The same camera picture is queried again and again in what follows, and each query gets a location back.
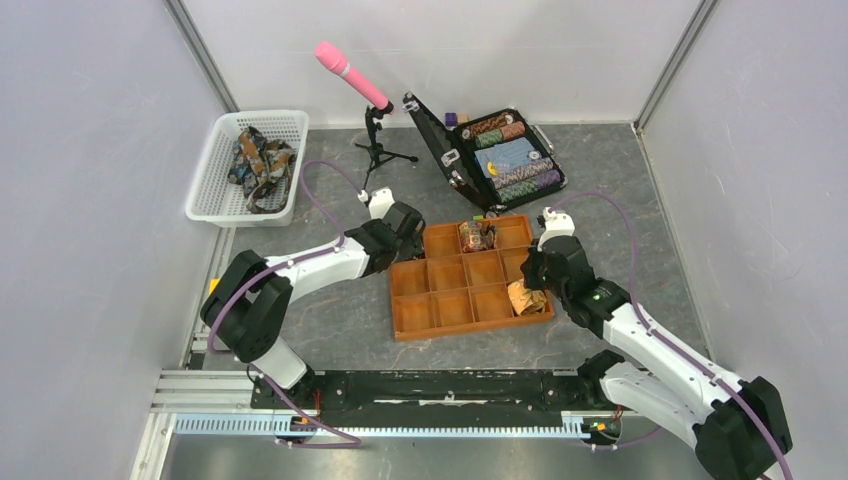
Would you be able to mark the white plastic basket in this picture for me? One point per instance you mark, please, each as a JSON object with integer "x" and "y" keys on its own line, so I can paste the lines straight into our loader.
{"x": 214, "y": 199}

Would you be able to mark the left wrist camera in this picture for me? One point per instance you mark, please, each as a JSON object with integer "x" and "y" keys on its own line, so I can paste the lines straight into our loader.
{"x": 378, "y": 202}

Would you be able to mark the yellow block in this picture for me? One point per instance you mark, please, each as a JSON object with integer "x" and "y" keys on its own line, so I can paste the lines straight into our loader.
{"x": 212, "y": 285}

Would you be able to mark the black tripod stand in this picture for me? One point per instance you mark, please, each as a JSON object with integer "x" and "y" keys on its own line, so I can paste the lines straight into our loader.
{"x": 378, "y": 155}

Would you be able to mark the black poker chip case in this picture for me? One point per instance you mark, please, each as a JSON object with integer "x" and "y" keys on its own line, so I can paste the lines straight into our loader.
{"x": 498, "y": 161}

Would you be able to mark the rolled tan patterned tie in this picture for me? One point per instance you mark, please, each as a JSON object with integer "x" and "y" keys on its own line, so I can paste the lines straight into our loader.
{"x": 525, "y": 301}

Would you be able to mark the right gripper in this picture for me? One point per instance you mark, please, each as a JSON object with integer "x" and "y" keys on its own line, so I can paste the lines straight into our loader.
{"x": 528, "y": 267}

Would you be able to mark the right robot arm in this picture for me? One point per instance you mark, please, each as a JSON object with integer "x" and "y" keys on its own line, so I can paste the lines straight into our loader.
{"x": 736, "y": 428}

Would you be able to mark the dark blue patterned tie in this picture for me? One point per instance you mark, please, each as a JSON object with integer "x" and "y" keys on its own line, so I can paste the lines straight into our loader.
{"x": 264, "y": 169}

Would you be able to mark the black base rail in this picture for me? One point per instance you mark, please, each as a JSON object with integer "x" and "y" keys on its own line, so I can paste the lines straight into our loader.
{"x": 446, "y": 398}

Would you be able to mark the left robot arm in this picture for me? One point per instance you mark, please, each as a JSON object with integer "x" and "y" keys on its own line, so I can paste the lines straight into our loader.
{"x": 246, "y": 309}

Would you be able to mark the rolled dark patterned tie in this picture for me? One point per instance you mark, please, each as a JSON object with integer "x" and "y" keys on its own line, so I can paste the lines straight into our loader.
{"x": 476, "y": 236}

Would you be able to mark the pink microphone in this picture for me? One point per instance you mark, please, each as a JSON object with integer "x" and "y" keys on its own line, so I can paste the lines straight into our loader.
{"x": 333, "y": 60}

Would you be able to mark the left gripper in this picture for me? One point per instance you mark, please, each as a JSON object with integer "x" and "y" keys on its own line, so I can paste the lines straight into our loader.
{"x": 411, "y": 247}

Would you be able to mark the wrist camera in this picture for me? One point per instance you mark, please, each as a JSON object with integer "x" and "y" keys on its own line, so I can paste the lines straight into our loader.
{"x": 555, "y": 224}
{"x": 378, "y": 202}

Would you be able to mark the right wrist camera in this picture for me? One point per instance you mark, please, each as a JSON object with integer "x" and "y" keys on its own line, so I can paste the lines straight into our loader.
{"x": 555, "y": 224}

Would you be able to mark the orange compartment tray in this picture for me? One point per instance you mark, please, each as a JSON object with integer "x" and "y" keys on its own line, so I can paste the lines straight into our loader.
{"x": 450, "y": 291}

